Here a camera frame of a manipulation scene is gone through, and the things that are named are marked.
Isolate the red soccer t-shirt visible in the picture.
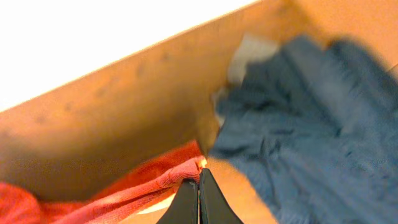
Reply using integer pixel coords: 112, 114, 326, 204
1, 141, 205, 223

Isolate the navy blue garment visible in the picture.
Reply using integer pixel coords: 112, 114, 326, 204
210, 36, 397, 223

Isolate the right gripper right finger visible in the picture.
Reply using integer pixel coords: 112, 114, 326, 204
199, 168, 243, 224

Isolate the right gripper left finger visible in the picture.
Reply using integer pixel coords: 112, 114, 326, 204
157, 179, 198, 224

